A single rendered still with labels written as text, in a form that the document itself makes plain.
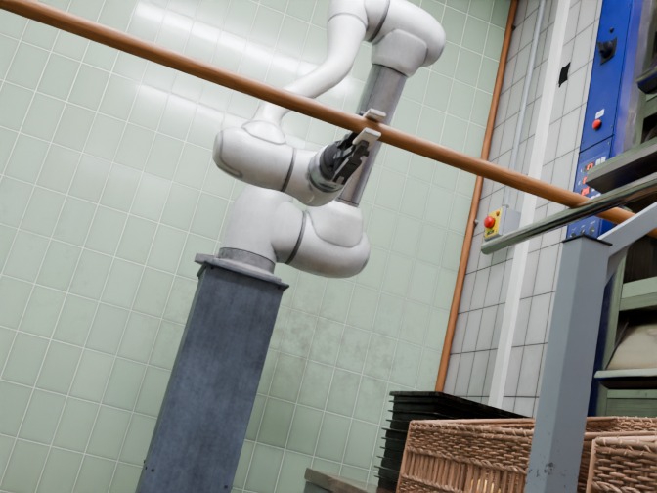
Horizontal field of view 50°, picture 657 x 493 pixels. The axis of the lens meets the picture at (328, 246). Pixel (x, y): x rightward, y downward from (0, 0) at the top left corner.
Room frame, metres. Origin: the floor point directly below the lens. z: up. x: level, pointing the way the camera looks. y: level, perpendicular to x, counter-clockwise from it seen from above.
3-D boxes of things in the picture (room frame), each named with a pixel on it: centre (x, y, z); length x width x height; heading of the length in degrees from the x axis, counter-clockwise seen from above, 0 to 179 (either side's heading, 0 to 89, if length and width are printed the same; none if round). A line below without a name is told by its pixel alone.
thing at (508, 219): (2.19, -0.54, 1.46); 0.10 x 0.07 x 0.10; 13
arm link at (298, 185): (1.46, 0.07, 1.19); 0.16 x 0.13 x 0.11; 13
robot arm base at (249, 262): (1.80, 0.22, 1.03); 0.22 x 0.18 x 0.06; 103
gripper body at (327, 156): (1.29, 0.02, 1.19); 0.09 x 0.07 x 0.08; 13
